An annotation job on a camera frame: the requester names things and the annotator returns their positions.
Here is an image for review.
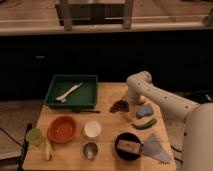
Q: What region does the red bowl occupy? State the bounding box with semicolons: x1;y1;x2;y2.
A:
47;116;76;144

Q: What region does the yellow banana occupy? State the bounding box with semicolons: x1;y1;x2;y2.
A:
44;138;53;161

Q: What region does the small metal cup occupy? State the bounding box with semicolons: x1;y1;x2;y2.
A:
83;142;98;160

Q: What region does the bread slice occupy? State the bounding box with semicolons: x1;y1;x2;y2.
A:
117;140;141;154

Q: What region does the wooden chair frame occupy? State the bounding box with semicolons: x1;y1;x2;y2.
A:
55;0;134;31

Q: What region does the grey blue cloth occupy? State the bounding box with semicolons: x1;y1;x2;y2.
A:
142;133;172;163

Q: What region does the black pen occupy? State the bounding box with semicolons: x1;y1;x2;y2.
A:
72;109;100;113

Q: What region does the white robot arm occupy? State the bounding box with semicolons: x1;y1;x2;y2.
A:
124;71;213;171

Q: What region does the blue sponge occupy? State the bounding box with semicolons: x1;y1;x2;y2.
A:
136;104;154;118

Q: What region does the black plate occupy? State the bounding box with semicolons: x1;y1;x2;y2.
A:
112;132;141;161

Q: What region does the peach fruit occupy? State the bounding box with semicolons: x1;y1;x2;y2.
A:
138;96;147;105

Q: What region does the white cup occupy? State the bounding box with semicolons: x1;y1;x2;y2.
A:
84;121;102;139

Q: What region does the green plastic tray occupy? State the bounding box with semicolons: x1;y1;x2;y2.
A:
45;75;98;109

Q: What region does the white plastic fork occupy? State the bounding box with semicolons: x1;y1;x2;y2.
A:
55;82;83;103

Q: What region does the green plastic cup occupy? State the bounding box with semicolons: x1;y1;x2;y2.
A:
26;128;43;146

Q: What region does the green chili pepper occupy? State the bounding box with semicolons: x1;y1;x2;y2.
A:
131;118;157;130

